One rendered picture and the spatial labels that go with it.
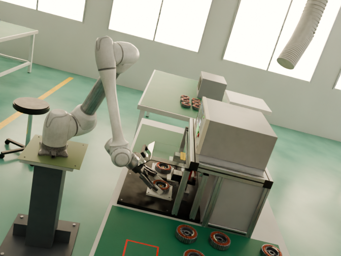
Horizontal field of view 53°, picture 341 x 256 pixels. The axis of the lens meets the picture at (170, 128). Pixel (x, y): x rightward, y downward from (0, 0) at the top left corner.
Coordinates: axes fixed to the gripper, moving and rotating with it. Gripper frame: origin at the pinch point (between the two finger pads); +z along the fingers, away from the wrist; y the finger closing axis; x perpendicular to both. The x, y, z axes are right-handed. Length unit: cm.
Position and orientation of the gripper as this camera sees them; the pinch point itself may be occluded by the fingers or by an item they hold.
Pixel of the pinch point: (160, 186)
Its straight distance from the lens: 207.5
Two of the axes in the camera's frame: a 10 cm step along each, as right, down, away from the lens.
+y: 0.5, -3.6, 9.3
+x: -6.9, 6.6, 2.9
